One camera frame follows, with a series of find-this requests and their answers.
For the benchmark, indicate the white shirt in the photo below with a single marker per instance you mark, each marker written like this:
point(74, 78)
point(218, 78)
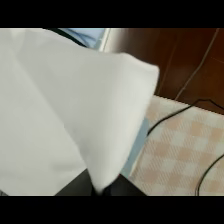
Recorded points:
point(66, 110)

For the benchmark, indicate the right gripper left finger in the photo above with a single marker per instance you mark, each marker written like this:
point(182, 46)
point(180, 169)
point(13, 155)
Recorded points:
point(77, 186)

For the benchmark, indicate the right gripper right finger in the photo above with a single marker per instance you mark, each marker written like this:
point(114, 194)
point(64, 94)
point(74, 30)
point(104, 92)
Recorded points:
point(124, 188)

